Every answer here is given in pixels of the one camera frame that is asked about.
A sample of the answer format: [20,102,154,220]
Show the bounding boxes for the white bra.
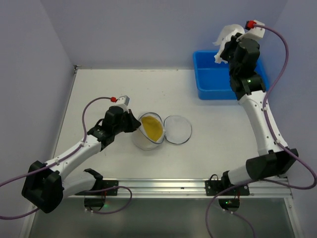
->
[213,24,245,63]

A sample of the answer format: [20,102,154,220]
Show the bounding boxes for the white mesh laundry bag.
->
[132,112,192,151]

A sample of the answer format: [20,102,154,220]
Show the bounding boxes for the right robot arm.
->
[220,33,295,187]

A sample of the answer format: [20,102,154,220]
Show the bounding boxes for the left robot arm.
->
[21,106,141,213]

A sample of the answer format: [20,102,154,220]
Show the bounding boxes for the yellow garment in bag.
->
[141,116,163,142]

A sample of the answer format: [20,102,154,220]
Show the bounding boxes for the blue plastic bin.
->
[192,50,270,101]

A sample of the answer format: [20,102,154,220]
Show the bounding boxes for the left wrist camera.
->
[115,95,130,111]

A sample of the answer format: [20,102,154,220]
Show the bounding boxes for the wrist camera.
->
[237,20,265,41]
[115,95,130,111]

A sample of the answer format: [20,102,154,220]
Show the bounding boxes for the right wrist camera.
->
[237,20,265,41]

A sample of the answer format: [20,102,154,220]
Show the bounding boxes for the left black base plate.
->
[101,180,119,197]

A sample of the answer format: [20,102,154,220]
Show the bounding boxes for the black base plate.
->
[204,174,250,196]
[101,180,119,197]

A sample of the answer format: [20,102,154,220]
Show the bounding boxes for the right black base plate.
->
[204,174,250,196]

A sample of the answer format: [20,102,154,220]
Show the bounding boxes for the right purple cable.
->
[205,21,317,238]

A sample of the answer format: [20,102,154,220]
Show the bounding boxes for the aluminium mounting rail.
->
[63,175,292,198]

